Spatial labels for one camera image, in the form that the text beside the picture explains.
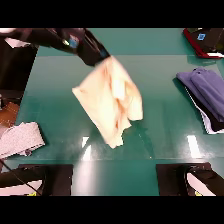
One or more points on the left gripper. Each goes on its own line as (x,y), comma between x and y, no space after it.
(91,51)

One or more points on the cream shirt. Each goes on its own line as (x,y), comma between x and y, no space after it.
(106,100)

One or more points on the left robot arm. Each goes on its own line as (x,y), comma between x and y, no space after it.
(43,37)

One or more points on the brown garment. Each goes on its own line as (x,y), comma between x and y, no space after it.
(8,115)

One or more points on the grey speckled garment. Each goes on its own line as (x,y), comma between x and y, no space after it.
(20,138)

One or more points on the white garment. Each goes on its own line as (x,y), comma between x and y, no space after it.
(209,128)

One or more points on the black garment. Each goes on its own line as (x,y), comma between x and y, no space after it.
(216,124)

